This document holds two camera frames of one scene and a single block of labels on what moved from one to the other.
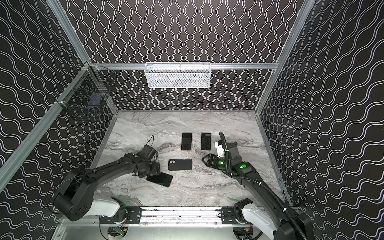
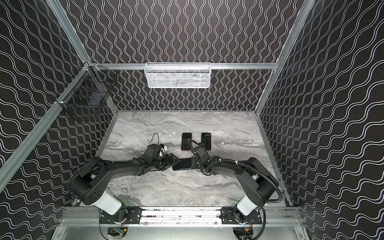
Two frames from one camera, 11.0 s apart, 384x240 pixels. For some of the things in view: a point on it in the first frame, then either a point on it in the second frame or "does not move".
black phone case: [180, 164] does not move
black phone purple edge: [186, 141] does not move
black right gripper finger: [210, 160] -> [194, 144]
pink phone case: [186, 142] does not move
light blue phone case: [206, 141] does not move
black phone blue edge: [162, 179] -> [184, 163]
